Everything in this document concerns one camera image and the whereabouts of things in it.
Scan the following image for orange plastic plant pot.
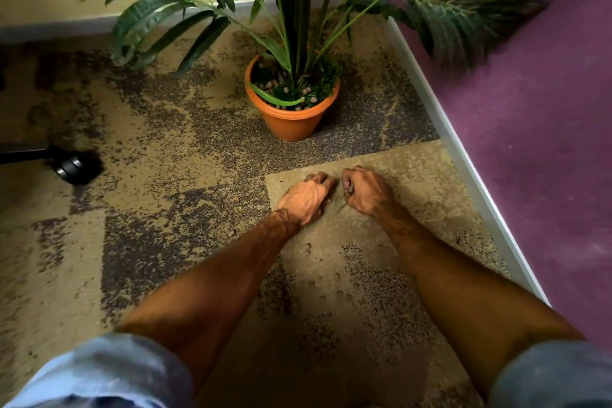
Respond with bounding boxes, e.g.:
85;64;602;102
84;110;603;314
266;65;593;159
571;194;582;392
244;55;341;142

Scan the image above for person's left hand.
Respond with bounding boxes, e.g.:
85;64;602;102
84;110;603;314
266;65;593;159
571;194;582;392
275;172;338;227

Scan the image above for light blue right sleeve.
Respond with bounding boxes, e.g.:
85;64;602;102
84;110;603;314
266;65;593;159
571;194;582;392
488;339;612;408

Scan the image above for light blue left sleeve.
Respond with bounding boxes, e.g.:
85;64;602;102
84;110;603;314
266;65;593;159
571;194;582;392
4;332;195;408

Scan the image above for grey baseboard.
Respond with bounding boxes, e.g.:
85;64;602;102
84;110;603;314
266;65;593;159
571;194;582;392
0;0;284;44

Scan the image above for pebbles in plant pot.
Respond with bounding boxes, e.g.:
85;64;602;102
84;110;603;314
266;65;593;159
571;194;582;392
252;69;331;111

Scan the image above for green palm plant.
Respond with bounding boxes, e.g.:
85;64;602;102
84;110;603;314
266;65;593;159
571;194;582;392
80;0;551;108

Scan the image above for black chair caster wheel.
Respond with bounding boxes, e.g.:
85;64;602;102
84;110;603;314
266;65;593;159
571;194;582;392
52;149;104;186

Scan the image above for person's right hand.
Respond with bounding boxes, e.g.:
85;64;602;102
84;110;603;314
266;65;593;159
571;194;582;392
341;165;398;220

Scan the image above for light blue sleeve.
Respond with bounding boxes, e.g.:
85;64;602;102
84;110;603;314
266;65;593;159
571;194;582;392
4;332;195;408
488;339;612;408

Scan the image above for black chair base leg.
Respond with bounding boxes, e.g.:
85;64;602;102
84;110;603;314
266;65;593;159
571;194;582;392
0;142;64;166

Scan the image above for person's right forearm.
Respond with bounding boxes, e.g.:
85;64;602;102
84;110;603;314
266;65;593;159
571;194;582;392
377;204;587;401

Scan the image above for person's left forearm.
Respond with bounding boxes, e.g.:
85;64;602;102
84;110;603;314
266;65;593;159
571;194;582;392
116;208;303;391

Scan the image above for white baseboard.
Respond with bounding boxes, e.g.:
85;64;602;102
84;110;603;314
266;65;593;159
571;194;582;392
385;17;551;306

